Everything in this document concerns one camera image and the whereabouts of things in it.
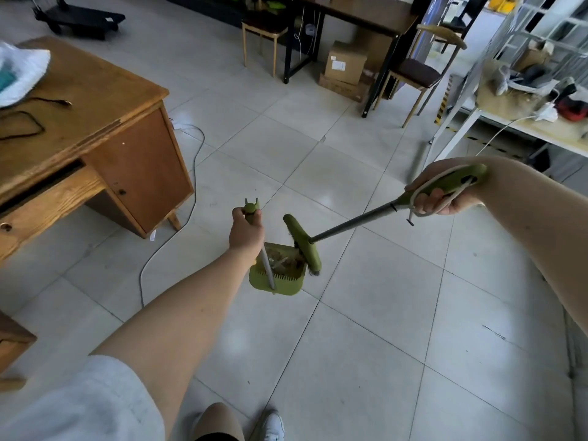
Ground person's left hand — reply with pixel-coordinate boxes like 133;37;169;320
228;206;266;265

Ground person's right hand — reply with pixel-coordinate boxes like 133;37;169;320
404;162;490;216

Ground paper scraps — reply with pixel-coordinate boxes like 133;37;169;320
266;245;306;271

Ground green broom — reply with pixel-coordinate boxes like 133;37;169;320
282;162;489;276

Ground green dustpan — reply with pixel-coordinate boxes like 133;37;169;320
243;198;307;297

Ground person's right forearm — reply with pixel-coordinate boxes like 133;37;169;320
473;156;588;328

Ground person's left forearm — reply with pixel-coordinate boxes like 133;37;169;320
89;248;259;438

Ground person's left leg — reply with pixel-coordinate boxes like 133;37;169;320
192;402;245;441

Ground person's right white shoe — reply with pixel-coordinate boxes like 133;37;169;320
255;410;285;441

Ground person's white shirt sleeve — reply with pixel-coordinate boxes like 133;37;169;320
0;355;166;441

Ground white framed table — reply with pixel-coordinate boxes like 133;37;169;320
427;0;588;179

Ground brown cushioned chair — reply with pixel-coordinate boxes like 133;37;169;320
372;23;469;129

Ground labelled cardboard box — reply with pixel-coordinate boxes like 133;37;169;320
323;40;368;86

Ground red black item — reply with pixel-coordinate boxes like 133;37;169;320
556;94;588;123

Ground wooden desk with drawers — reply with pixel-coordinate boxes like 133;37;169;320
0;36;195;267

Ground dark table black legs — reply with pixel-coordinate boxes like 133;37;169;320
282;0;421;119

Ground light wooden chair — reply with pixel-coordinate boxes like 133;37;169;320
241;0;304;78

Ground wooden stool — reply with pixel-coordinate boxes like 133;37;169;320
0;311;37;393

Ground black wheeled cart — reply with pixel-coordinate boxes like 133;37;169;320
32;0;126;40

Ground pile of pale cloth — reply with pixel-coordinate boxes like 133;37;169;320
0;40;51;108

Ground grey power cable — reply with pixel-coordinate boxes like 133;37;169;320
139;116;206;308

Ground white charger cable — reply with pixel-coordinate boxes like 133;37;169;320
475;115;539;157

